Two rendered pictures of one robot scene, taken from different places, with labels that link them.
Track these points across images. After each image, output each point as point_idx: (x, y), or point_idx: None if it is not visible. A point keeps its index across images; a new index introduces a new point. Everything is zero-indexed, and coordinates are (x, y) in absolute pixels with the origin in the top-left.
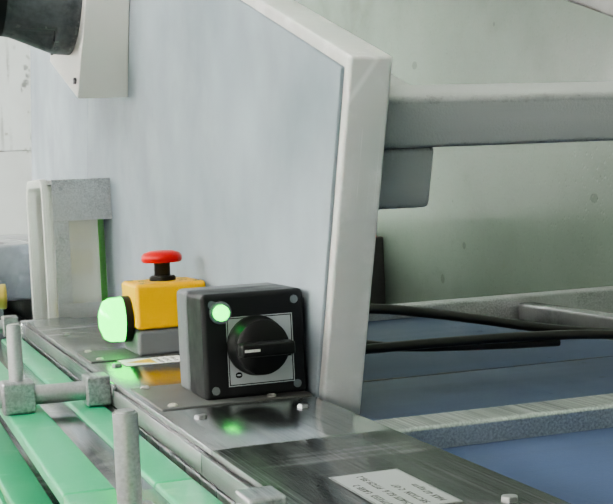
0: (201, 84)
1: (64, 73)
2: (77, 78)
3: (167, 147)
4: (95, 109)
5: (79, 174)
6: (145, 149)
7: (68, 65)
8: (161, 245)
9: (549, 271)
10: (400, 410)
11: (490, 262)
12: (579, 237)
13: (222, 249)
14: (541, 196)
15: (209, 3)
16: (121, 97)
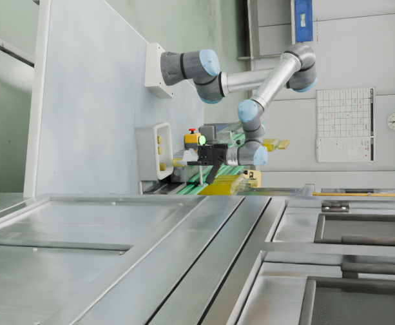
0: (185, 98)
1: (167, 90)
2: (173, 93)
3: (176, 110)
4: (141, 102)
5: (126, 127)
6: (168, 111)
7: (168, 88)
8: (174, 133)
9: None
10: None
11: None
12: (4, 155)
13: (189, 126)
14: None
15: (186, 84)
16: (162, 98)
